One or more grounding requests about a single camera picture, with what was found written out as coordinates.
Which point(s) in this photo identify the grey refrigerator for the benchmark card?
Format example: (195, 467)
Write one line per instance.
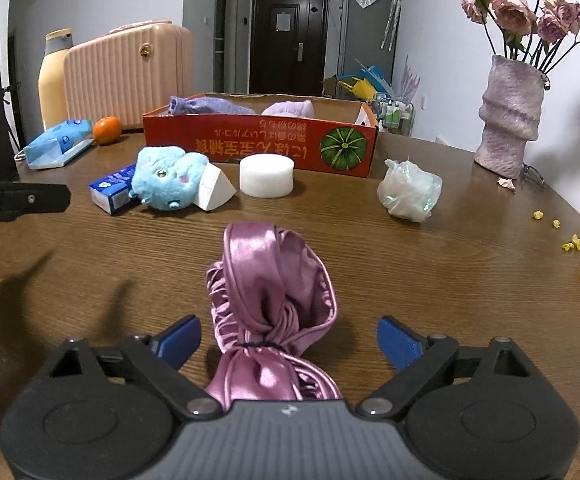
(365, 35)

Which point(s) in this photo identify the blue tissue pack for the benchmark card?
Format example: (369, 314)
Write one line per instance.
(57, 145)

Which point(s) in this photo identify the orange cardboard box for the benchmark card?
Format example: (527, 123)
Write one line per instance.
(270, 142)

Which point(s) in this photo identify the light blue plush toy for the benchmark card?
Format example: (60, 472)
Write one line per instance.
(170, 175)

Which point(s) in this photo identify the small blue paper box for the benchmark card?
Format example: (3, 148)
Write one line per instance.
(112, 187)

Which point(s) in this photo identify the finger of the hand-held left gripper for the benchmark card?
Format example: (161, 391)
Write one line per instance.
(30, 199)

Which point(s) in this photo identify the yellow bottle with grey collar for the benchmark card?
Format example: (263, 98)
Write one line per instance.
(52, 85)

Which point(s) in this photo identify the dark brown door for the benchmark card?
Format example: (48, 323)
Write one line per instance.
(310, 50)

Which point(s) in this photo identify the black eyeglasses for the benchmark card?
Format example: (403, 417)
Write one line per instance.
(532, 175)

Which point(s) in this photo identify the white door notice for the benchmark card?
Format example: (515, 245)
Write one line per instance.
(283, 20)

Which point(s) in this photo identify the pink ribbed suitcase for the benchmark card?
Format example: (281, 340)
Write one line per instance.
(125, 75)

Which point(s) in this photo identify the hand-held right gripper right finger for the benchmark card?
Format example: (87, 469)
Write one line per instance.
(400, 342)

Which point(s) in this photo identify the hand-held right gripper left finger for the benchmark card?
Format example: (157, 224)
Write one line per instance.
(180, 342)

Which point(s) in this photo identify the brown cardboard carton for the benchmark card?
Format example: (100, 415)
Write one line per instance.
(331, 86)

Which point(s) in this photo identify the scattered yellow flower bits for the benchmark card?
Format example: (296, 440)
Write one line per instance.
(575, 244)

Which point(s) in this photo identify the white foam cylinder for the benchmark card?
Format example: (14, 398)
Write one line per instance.
(266, 175)

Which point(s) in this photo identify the mauve satin bonnet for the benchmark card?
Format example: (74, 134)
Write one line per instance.
(270, 285)

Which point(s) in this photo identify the hanging white umbrellas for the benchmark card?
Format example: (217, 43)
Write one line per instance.
(391, 17)

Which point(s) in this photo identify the clear plastic bag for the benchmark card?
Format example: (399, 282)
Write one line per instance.
(410, 190)

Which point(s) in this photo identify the white foam wedge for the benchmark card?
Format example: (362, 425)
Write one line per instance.
(215, 190)

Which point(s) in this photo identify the orange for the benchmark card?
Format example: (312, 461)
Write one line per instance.
(107, 130)

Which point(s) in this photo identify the dried pink roses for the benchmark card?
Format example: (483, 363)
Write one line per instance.
(512, 12)

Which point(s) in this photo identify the lilac fuzzy vase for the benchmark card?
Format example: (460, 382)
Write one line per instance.
(510, 115)

